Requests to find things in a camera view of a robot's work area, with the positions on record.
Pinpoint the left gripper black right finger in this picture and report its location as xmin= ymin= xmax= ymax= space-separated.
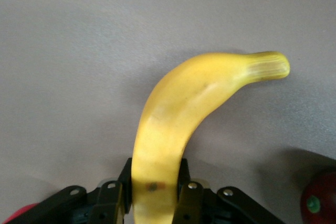
xmin=173 ymin=157 xmax=208 ymax=224

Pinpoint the red yellow apple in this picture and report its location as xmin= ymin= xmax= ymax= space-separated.
xmin=300 ymin=170 xmax=336 ymax=224

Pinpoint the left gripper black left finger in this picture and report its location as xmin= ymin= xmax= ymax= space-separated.
xmin=89 ymin=157 xmax=132 ymax=224

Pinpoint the red pomegranate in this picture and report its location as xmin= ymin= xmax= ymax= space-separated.
xmin=4 ymin=202 xmax=40 ymax=224

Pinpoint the yellow banana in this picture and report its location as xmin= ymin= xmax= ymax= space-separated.
xmin=131 ymin=50 xmax=291 ymax=224

